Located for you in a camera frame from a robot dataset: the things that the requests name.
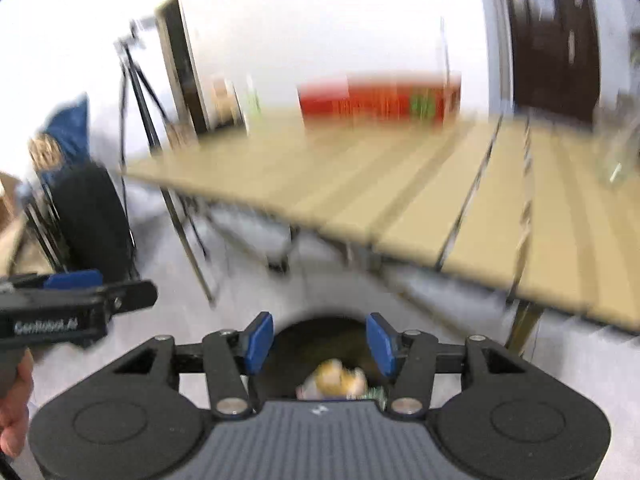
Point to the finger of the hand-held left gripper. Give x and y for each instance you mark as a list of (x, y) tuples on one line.
[(132, 295), (75, 280)]

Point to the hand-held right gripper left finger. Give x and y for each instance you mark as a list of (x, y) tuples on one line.
[(260, 345)]

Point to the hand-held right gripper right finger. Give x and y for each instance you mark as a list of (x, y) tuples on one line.
[(381, 345)]

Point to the black lined trash bin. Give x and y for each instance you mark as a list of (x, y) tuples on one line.
[(310, 340)]

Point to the green packet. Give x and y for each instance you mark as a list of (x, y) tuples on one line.
[(377, 396)]

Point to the person's left hand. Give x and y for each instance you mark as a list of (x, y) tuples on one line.
[(15, 410)]

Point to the blue cloth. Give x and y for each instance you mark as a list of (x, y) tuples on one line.
[(70, 122)]

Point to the tan folding table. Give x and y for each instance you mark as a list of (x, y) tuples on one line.
[(400, 185)]

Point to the black tripod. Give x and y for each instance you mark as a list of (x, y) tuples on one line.
[(140, 90)]

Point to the small brown cardboard box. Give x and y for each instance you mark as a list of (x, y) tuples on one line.
[(227, 102)]

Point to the green bottle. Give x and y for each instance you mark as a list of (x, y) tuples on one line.
[(252, 97)]

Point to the dark framed board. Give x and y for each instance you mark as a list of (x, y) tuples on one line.
[(187, 70)]

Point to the red cardboard box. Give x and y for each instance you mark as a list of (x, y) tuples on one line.
[(370, 100)]

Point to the clear plastic container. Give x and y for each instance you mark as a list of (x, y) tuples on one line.
[(620, 150)]

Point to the dark wooden door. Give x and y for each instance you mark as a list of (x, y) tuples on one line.
[(550, 35)]

